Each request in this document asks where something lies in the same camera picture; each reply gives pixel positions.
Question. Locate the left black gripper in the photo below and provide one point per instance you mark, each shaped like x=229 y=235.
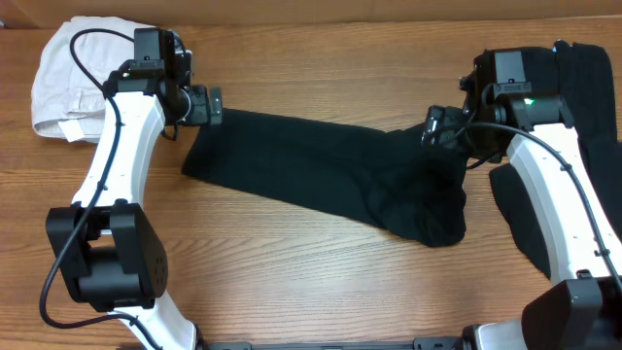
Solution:
x=214 y=105

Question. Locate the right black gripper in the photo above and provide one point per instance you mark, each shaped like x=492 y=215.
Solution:
x=449 y=122

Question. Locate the black t-shirt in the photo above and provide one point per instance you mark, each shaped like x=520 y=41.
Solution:
x=388 y=180

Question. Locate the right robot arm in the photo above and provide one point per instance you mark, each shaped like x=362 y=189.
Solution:
x=509 y=114

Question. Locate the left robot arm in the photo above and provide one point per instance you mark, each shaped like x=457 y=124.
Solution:
x=105 y=248

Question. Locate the black clothes pile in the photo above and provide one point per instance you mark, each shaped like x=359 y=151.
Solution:
x=583 y=75

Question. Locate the folded beige shorts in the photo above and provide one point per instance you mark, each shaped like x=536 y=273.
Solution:
x=65 y=104

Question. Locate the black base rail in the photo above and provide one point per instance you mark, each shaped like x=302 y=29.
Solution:
x=330 y=345

